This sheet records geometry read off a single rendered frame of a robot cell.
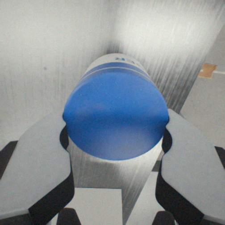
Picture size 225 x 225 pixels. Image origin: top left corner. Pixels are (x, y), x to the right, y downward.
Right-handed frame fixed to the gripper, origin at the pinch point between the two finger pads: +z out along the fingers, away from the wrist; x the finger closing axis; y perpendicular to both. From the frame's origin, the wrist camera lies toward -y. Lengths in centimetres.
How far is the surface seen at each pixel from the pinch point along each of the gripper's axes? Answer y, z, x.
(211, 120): 62, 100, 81
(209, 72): 23, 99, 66
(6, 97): 7.1, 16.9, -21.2
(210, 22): -6.3, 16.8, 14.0
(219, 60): 14, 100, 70
